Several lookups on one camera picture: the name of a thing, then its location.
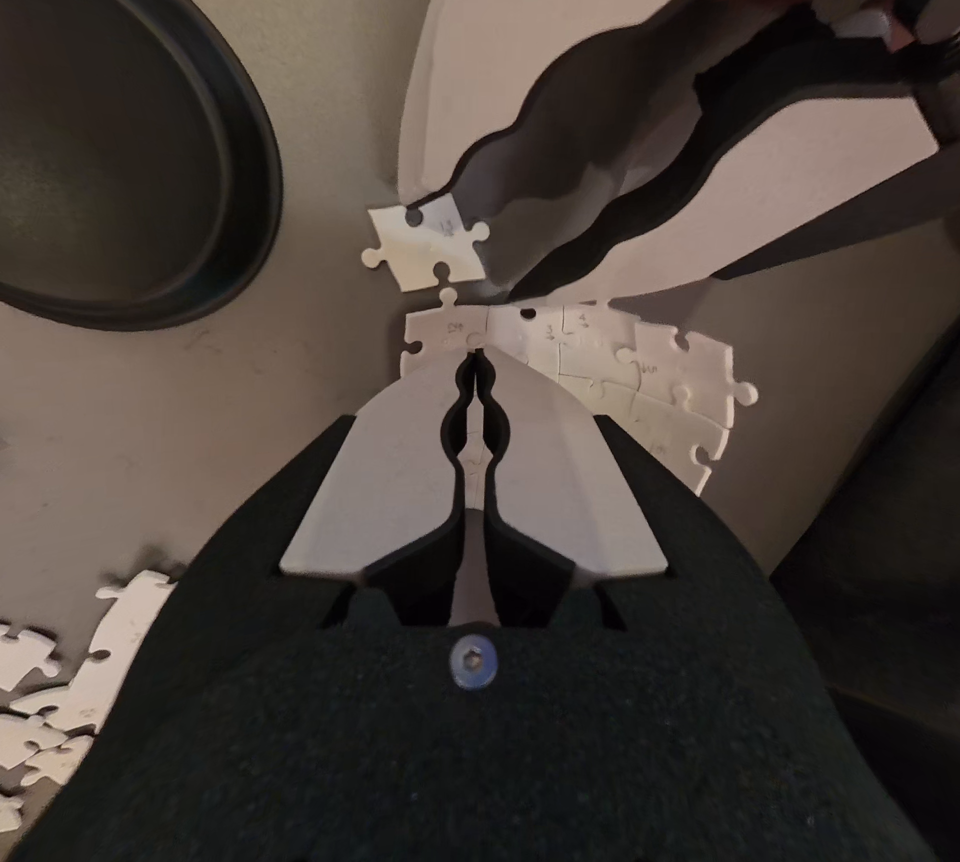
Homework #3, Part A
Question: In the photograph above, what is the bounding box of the single white puzzle piece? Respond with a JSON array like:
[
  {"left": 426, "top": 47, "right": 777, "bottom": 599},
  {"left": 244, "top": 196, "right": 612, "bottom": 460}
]
[{"left": 361, "top": 194, "right": 492, "bottom": 294}]

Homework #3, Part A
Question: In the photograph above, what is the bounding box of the black round stand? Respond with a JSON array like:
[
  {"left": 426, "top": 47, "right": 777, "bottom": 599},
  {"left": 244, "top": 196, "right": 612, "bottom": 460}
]
[{"left": 0, "top": 0, "right": 285, "bottom": 333}]

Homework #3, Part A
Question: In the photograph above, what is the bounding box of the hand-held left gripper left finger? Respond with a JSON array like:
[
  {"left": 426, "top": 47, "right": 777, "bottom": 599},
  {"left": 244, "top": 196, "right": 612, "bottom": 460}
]
[{"left": 279, "top": 349, "right": 481, "bottom": 627}]

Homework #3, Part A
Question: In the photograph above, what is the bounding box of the pile of white puzzle pieces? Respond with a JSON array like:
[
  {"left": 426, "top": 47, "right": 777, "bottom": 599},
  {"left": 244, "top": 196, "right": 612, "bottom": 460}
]
[{"left": 0, "top": 569, "right": 178, "bottom": 833}]

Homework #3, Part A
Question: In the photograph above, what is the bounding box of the curved assembled puzzle section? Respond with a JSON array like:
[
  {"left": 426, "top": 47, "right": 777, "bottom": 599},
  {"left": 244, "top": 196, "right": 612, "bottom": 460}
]
[{"left": 399, "top": 288, "right": 759, "bottom": 497}]

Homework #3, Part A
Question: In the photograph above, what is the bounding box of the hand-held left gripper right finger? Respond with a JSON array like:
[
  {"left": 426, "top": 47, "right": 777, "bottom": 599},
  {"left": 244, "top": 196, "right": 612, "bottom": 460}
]
[{"left": 476, "top": 348, "right": 669, "bottom": 627}]

